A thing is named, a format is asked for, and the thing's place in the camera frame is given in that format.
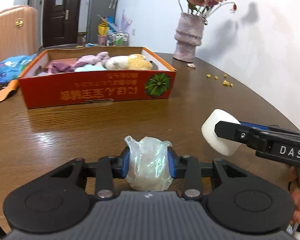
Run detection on purple drawstring pouch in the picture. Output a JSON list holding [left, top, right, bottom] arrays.
[[76, 52, 110, 67]]

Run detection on scattered yellow crumbs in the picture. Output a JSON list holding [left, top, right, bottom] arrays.
[[205, 73, 234, 87]]

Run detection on pink textured vase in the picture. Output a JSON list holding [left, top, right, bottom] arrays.
[[173, 12, 205, 63]]

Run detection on light blue fluffy ball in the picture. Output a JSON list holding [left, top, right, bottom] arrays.
[[74, 64, 107, 72]]

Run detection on pink satin pouch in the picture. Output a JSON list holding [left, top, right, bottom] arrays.
[[49, 61, 77, 74]]

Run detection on grey refrigerator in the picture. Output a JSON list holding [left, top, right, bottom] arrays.
[[86, 0, 122, 44]]

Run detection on blue tissue pack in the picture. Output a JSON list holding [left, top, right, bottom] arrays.
[[0, 54, 38, 85]]

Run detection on yellow bucket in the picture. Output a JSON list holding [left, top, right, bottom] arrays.
[[97, 23, 109, 36]]

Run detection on yellow fluffy toy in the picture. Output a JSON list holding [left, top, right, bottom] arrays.
[[127, 54, 153, 70]]

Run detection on tan chair back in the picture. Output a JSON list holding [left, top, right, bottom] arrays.
[[0, 79, 20, 108]]

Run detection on red cardboard box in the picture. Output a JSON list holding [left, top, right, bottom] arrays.
[[17, 46, 177, 110]]

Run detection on dark brown entrance door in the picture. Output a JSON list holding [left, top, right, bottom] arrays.
[[42, 0, 84, 48]]

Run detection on wire storage rack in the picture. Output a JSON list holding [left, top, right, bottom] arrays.
[[105, 30, 129, 47]]

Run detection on pink ribbed suitcase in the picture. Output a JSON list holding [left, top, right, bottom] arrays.
[[0, 4, 38, 75]]

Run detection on iridescent plastic bag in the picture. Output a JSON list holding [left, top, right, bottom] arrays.
[[124, 135, 173, 192]]

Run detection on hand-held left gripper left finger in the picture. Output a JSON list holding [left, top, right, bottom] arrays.
[[51, 146, 130, 200]]

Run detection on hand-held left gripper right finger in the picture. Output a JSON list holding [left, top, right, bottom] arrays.
[[166, 147, 250, 201]]

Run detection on white round sponge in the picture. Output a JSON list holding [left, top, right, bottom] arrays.
[[201, 109, 243, 156]]

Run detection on person's right hand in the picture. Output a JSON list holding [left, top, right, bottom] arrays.
[[287, 166, 300, 227]]

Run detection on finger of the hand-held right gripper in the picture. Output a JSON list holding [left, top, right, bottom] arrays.
[[214, 121, 259, 150], [239, 121, 300, 138]]

